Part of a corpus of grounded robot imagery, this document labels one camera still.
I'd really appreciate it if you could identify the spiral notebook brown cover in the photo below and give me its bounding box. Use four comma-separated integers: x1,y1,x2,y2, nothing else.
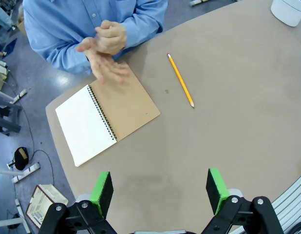
55,62,162,168

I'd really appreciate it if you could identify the person's right hand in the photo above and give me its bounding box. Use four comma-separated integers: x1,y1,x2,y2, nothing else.
75,37,131,85

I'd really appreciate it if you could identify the person's right forearm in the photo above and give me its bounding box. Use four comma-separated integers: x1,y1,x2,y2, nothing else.
28,28,97,75

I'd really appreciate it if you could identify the person's left forearm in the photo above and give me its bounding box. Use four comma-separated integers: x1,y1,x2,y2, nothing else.
121,4,167,50

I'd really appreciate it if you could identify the white round trash bin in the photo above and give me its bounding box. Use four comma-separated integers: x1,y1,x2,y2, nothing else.
270,0,301,28

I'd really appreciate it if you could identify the black left arm cable bundle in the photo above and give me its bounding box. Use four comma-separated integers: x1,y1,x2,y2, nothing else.
285,219,301,234

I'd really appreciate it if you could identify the white frame foot bar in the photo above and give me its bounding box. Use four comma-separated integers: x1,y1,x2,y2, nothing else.
14,198,32,234
6,162,41,184

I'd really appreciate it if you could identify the dark plastic step stool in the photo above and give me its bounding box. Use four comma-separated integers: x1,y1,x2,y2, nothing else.
0,94,22,137

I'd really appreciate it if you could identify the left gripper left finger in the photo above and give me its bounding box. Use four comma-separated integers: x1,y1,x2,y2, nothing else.
38,171,117,234

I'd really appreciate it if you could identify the person in blue shirt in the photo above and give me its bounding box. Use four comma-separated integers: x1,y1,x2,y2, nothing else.
22,0,169,75

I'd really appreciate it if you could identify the black round device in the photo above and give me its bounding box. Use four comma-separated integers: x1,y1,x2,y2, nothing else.
14,146,30,172

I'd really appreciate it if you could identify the person's left hand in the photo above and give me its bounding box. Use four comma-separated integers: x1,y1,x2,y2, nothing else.
94,19,128,56

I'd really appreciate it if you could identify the beige labelled cardboard box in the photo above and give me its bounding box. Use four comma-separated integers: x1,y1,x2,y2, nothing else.
25,184,69,230

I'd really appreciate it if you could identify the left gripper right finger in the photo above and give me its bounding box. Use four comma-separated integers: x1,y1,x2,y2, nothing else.
201,168,284,234

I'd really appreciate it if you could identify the aluminium frame rail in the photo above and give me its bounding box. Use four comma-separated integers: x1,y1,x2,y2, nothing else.
229,170,301,234

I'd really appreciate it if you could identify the yellow pencil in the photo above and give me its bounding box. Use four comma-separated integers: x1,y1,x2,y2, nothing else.
166,53,195,109

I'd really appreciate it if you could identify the white table foot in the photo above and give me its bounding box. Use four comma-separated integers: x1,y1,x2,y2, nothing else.
188,0,216,7

